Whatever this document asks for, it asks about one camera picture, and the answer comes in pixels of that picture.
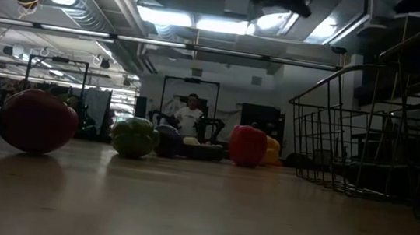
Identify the dark green cucumber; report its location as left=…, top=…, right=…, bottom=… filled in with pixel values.
left=179, top=140, right=226, bottom=163

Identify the dark purple round vegetable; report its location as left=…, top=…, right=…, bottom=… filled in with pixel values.
left=152, top=123, right=186, bottom=160

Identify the red bell pepper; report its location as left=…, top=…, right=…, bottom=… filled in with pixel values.
left=226, top=123, right=271, bottom=170

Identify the black background frame stand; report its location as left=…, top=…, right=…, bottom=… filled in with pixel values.
left=22, top=53, right=91, bottom=101
left=156, top=74, right=222, bottom=133

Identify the white garlic bulb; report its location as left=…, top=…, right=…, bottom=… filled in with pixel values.
left=182, top=135, right=202, bottom=147

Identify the person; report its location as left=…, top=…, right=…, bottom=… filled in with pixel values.
left=171, top=91, right=208, bottom=139

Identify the yellow bell pepper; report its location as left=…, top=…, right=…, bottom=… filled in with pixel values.
left=261, top=135, right=283, bottom=168

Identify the light green bell pepper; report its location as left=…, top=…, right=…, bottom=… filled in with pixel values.
left=107, top=114, right=163, bottom=163

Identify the long horizontal ceiling rail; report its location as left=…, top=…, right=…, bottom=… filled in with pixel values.
left=0, top=16, right=342, bottom=72

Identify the black cabinet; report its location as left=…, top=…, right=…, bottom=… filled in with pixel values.
left=236, top=102, right=288, bottom=146

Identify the white hanging cloth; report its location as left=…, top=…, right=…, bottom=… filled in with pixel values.
left=82, top=86, right=114, bottom=124

